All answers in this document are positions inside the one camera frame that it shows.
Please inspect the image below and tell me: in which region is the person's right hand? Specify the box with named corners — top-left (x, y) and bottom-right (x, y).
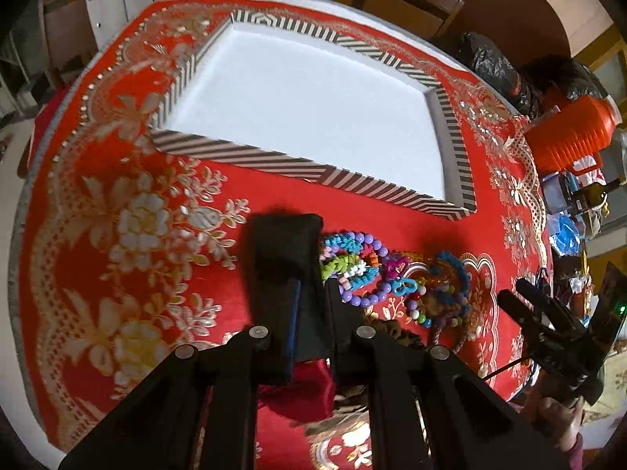
top-left (531, 392), bottom-right (585, 452)

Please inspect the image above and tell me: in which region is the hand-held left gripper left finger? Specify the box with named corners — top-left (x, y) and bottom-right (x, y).
top-left (59, 278), bottom-right (301, 470)

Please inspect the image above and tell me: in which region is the pile of colourful bracelets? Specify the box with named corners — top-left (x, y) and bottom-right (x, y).
top-left (318, 229), bottom-right (474, 353)

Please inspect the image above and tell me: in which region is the orange ribbed jug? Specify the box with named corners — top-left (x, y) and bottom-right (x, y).
top-left (524, 94), bottom-right (623, 177)

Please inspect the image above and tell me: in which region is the red floral tablecloth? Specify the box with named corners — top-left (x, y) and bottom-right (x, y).
top-left (20, 0), bottom-right (556, 470)

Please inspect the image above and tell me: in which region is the striped tray with white lining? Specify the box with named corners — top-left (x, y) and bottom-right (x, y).
top-left (149, 9), bottom-right (477, 221)

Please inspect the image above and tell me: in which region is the dark brown scrunchie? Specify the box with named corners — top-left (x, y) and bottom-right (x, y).
top-left (375, 320), bottom-right (428, 351)

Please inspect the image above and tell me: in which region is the white plastic chair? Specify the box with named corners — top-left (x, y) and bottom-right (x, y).
top-left (85, 0), bottom-right (156, 52)

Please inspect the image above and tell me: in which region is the wooden chair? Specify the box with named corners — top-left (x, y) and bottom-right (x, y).
top-left (365, 0), bottom-right (466, 40)

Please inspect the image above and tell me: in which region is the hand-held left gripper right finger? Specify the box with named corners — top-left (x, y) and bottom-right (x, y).
top-left (324, 278), bottom-right (570, 470)

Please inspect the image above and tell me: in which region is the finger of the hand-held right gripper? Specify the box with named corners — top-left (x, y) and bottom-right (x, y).
top-left (515, 278), bottom-right (584, 330)
top-left (497, 290), bottom-right (538, 336)

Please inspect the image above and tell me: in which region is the blue plastic packet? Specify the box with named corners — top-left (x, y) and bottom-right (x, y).
top-left (549, 213), bottom-right (582, 256)

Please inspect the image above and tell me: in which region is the black plastic bag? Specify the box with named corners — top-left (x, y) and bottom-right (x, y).
top-left (519, 56), bottom-right (607, 105)
top-left (433, 32), bottom-right (540, 116)

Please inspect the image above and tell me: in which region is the black cloth pouch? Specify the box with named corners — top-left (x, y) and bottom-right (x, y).
top-left (242, 213), bottom-right (335, 385)

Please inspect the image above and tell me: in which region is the dark glass bottle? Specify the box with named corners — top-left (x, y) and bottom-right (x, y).
top-left (572, 176), bottom-right (624, 214)

